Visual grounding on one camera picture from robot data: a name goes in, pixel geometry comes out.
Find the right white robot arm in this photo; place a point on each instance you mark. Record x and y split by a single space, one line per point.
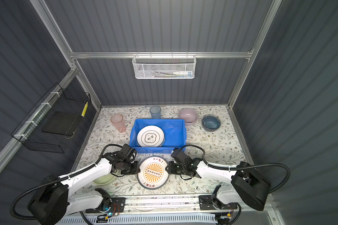
246 185

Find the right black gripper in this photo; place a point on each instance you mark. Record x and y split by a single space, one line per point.
170 169

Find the blue plastic cup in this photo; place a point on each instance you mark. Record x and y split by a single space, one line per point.
155 112

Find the white wire mesh basket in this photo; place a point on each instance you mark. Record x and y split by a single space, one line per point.
162 66

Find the white tube in basket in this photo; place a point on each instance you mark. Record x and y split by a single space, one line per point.
183 73

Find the pink plastic cup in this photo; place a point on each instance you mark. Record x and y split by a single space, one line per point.
118 122

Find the blue plastic bin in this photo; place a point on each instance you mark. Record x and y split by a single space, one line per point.
174 130

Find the white plate clover outline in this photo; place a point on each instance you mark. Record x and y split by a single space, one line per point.
151 136

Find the pink ceramic bowl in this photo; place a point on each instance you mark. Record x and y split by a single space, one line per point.
189 116

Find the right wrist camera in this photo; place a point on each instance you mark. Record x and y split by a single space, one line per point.
179 156

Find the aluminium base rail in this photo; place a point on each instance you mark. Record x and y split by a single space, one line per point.
188 209

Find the white plate orange sun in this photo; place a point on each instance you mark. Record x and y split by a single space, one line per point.
152 173

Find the yellow tag on basket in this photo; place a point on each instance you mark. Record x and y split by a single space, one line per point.
84 110

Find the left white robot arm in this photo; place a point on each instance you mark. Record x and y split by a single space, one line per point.
52 202

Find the black wire basket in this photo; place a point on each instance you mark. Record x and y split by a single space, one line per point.
29 133

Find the light green bowl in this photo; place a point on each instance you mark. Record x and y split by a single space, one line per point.
105 180

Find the black pad in basket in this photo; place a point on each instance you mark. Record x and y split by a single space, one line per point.
62 123

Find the dark blue ceramic bowl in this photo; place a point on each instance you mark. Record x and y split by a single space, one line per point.
210 123

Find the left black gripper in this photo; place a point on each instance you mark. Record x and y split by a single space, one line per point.
135 170

